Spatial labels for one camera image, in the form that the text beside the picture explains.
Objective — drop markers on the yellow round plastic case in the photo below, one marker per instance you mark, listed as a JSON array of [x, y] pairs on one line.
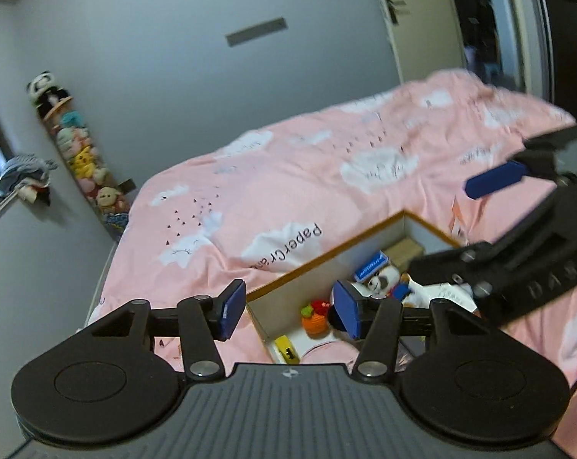
[[286, 348]]

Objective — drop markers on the small blue box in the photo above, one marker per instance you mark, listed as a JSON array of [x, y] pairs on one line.
[[370, 265]]

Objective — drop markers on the white box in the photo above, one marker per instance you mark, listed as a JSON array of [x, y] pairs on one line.
[[444, 299]]

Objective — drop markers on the white pink-striped plush toy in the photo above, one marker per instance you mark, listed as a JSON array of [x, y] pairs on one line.
[[329, 354]]

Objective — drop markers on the orange cardboard box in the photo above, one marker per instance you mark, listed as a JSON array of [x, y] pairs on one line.
[[293, 296]]

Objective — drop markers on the tube of plush toys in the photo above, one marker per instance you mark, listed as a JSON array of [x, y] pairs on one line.
[[90, 167]]

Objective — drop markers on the small gold box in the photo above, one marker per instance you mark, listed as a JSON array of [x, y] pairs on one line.
[[403, 253]]

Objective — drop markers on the panda plush toy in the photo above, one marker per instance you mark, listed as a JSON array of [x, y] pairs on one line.
[[47, 93]]

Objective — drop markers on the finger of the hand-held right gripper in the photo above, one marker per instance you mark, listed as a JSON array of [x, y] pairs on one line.
[[496, 179], [532, 287]]

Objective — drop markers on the sliding glass door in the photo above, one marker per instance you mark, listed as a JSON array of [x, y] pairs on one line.
[[523, 24]]

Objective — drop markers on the cream door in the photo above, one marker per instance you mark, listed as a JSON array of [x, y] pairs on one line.
[[422, 24]]

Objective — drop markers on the red panda sailor plush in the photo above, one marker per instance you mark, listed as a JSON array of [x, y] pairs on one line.
[[389, 284]]

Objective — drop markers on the pink cloud-print blanket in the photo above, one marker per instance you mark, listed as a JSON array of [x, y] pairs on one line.
[[293, 186]]

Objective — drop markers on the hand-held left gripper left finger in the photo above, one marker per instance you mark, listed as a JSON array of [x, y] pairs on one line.
[[233, 308]]

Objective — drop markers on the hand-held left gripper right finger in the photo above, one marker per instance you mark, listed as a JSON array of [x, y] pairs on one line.
[[346, 308]]

